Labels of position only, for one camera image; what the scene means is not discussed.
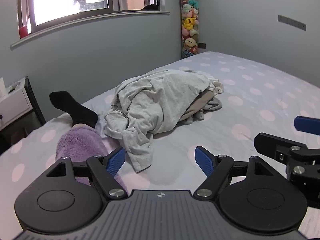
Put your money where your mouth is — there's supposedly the light grey black-collared shirt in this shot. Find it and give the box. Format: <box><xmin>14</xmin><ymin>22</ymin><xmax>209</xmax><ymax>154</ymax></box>
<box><xmin>101</xmin><ymin>69</ymin><xmax>213</xmax><ymax>173</ymax></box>

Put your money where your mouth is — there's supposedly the polka dot bed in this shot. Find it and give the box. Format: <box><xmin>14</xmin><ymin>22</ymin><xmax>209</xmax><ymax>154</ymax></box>
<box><xmin>0</xmin><ymin>51</ymin><xmax>320</xmax><ymax>240</ymax></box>

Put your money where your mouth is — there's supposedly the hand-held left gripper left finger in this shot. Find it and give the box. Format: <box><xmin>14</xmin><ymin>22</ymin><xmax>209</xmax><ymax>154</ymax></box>
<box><xmin>45</xmin><ymin>147</ymin><xmax>127</xmax><ymax>201</ymax></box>

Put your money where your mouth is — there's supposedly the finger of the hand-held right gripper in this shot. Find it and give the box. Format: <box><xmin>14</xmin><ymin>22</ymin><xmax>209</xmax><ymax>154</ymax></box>
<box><xmin>254</xmin><ymin>132</ymin><xmax>308</xmax><ymax>165</ymax></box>
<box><xmin>294</xmin><ymin>116</ymin><xmax>320</xmax><ymax>135</ymax></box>

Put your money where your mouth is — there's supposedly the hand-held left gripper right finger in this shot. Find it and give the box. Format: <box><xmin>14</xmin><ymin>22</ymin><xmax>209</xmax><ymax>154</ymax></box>
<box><xmin>193</xmin><ymin>146</ymin><xmax>275</xmax><ymax>201</ymax></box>

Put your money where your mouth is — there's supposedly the black sock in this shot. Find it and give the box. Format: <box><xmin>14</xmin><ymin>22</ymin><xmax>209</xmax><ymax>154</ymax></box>
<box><xmin>49</xmin><ymin>91</ymin><xmax>98</xmax><ymax>128</ymax></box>

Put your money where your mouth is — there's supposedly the small grey object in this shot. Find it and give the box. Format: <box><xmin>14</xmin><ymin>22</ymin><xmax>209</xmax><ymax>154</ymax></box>
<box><xmin>7</xmin><ymin>81</ymin><xmax>21</xmax><ymax>93</ymax></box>

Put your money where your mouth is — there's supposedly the window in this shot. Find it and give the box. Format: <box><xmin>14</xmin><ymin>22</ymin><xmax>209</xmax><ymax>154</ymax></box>
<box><xmin>10</xmin><ymin>0</ymin><xmax>170</xmax><ymax>50</ymax></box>

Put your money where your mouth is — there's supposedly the clear tube of plush toys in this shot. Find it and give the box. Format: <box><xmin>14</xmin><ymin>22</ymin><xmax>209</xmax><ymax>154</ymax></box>
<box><xmin>180</xmin><ymin>0</ymin><xmax>200</xmax><ymax>59</ymax></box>

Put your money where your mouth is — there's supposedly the grey garment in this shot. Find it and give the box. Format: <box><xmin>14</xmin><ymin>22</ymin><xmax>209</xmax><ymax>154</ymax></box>
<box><xmin>184</xmin><ymin>97</ymin><xmax>223</xmax><ymax>126</ymax></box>

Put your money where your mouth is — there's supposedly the white nightstand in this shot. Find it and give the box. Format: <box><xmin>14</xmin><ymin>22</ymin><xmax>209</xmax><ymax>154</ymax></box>
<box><xmin>0</xmin><ymin>76</ymin><xmax>47</xmax><ymax>140</ymax></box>

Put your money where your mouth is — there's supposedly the beige garment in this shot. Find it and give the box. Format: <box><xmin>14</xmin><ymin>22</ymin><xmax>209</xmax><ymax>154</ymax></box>
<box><xmin>179</xmin><ymin>91</ymin><xmax>218</xmax><ymax>123</ymax></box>

